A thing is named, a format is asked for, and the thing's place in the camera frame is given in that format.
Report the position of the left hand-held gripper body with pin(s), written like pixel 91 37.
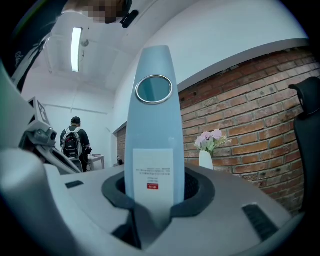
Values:
pixel 41 135

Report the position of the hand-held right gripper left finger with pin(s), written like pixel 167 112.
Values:
pixel 100 200

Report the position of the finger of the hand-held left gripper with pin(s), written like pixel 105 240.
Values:
pixel 65 165

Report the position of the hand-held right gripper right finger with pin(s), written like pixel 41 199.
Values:
pixel 225 200

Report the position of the light blue tube package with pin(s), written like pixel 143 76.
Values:
pixel 155 120

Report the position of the grey black backpack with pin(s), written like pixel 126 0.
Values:
pixel 72 143

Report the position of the small white side table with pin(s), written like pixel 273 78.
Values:
pixel 96 161

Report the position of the white vase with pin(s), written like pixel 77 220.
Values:
pixel 206 160

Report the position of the small dark bottle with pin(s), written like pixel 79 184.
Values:
pixel 120 160

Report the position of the pink flower bouquet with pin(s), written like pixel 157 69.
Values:
pixel 212 138

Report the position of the person's black clothing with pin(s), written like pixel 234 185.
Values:
pixel 22 50

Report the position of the ceiling tube light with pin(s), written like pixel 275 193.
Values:
pixel 76 50

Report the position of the round ceiling fixture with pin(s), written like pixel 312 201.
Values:
pixel 84 42

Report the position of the black office chair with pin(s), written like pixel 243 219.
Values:
pixel 310 140

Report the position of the person's head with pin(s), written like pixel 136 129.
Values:
pixel 100 10

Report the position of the black head-worn camera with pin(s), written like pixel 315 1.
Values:
pixel 130 16

